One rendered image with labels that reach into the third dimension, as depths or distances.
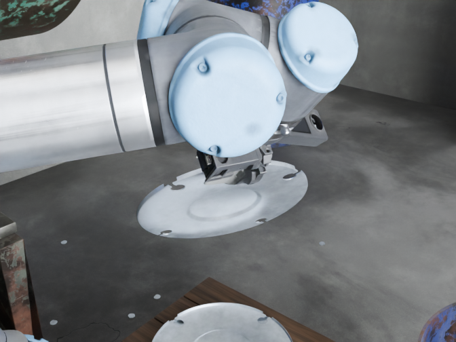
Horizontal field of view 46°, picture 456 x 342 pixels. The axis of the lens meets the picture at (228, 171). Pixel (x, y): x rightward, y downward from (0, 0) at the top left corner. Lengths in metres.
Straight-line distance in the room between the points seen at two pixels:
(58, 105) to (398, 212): 2.13
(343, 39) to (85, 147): 0.25
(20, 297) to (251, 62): 0.86
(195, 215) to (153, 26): 0.52
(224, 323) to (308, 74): 0.79
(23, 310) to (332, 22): 0.84
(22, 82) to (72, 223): 1.96
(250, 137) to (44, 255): 1.83
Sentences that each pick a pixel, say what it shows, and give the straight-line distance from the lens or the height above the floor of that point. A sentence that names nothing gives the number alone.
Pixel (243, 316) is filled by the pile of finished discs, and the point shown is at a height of 0.37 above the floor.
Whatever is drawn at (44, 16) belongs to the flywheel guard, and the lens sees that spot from 1.05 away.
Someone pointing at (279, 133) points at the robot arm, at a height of 0.95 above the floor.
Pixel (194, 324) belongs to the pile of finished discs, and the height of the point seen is 0.37.
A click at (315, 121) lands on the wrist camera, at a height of 0.92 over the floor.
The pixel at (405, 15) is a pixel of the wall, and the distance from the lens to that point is 3.78.
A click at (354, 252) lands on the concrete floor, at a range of 2.09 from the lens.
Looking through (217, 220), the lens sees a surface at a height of 0.66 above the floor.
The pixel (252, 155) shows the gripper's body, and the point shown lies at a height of 0.89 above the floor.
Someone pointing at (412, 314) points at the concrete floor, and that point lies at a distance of 1.86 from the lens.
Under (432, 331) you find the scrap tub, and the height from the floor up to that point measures 0.44.
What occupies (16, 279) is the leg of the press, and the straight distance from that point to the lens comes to 1.09.
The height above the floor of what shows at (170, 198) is 0.76.
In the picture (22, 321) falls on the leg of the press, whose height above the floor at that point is 0.45.
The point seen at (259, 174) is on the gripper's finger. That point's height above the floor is 0.86.
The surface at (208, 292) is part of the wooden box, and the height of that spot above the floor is 0.35.
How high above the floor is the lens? 1.16
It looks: 26 degrees down
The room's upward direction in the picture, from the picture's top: straight up
